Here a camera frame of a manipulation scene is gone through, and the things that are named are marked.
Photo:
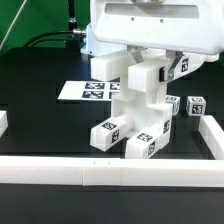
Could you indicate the white marker base sheet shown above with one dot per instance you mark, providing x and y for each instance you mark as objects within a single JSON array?
[{"x": 89, "y": 90}]

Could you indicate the white left fence bar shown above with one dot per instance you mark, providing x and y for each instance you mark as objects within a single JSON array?
[{"x": 3, "y": 122}]

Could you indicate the white tagged cube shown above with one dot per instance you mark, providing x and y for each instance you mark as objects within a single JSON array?
[
  {"x": 175, "y": 102},
  {"x": 195, "y": 105}
]

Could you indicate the black vertical pole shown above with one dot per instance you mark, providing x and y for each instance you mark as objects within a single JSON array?
[{"x": 71, "y": 11}]

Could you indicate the white chair seat part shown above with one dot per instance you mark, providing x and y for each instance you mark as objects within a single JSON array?
[{"x": 145, "y": 110}]

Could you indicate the white tagged cube right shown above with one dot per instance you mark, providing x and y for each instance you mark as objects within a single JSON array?
[{"x": 195, "y": 105}]

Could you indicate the white right fence bar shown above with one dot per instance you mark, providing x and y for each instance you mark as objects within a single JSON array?
[{"x": 213, "y": 135}]

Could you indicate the white fence bar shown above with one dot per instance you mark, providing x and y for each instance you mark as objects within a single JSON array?
[
  {"x": 111, "y": 171},
  {"x": 3, "y": 122},
  {"x": 213, "y": 135}
]

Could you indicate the white chair back frame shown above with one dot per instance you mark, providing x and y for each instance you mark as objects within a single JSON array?
[{"x": 147, "y": 75}]

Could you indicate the white tagged cube left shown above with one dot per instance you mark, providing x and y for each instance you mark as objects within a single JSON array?
[{"x": 175, "y": 102}]

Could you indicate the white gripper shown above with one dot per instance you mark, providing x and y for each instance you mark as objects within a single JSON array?
[{"x": 195, "y": 26}]

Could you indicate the white front fence bar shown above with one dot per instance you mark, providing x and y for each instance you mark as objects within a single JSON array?
[{"x": 111, "y": 171}]

